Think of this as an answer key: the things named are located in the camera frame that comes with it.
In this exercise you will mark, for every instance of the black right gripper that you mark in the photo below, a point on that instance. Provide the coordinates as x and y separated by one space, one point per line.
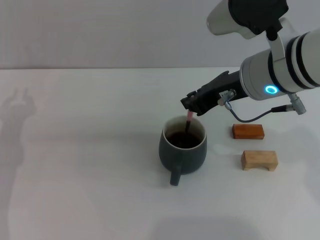
217 90

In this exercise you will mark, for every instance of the dark grey ceramic coffee cup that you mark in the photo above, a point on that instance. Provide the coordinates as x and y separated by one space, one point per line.
185 160

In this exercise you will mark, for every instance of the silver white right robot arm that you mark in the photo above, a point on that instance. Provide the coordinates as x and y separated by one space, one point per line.
257 75

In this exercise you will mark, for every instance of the light wooden spoon rest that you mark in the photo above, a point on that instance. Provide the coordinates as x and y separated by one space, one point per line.
257 160

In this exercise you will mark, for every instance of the reddish brown wooden block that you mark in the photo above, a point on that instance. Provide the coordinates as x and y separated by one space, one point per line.
247 132

